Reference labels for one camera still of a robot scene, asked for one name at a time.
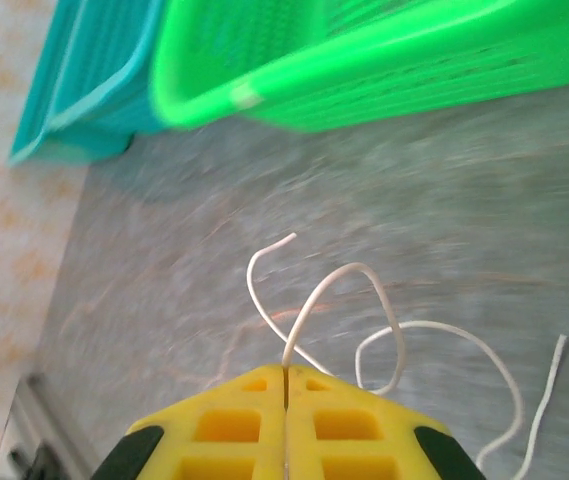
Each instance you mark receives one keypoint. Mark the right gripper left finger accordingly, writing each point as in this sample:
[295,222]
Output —
[224,400]

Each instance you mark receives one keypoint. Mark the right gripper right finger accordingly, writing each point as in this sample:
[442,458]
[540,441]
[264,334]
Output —
[349,400]

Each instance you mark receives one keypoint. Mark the green plastic basket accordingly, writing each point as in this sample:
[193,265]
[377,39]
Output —
[364,75]

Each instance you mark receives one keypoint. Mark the teal plastic basket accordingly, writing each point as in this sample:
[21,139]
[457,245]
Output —
[39,90]
[114,60]

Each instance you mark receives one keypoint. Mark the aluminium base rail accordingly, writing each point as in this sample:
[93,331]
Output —
[34,415]

